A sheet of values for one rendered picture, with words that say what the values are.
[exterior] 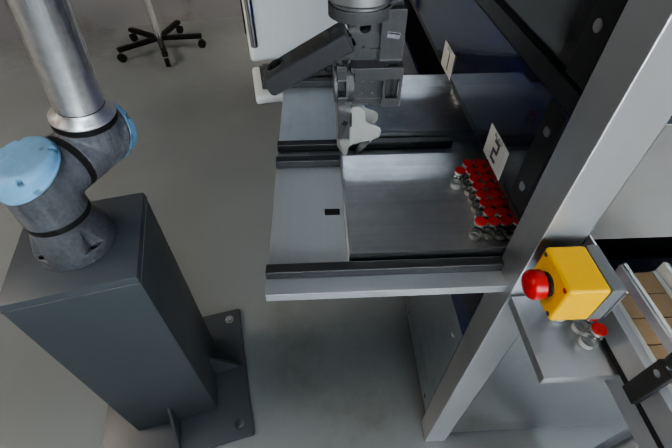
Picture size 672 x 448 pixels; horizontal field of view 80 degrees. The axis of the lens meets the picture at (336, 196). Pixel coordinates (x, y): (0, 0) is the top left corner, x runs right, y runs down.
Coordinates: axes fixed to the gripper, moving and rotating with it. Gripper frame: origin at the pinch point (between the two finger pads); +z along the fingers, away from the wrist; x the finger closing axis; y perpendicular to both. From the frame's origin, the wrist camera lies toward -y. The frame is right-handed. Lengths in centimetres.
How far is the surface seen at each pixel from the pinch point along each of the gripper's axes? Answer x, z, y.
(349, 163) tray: 19.7, 20.1, 3.2
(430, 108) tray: 42, 21, 26
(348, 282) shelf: -9.1, 21.6, 1.0
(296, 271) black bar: -8.0, 19.5, -7.5
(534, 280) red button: -18.5, 8.5, 24.2
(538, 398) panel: -12, 74, 51
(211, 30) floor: 308, 108, -95
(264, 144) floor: 144, 109, -36
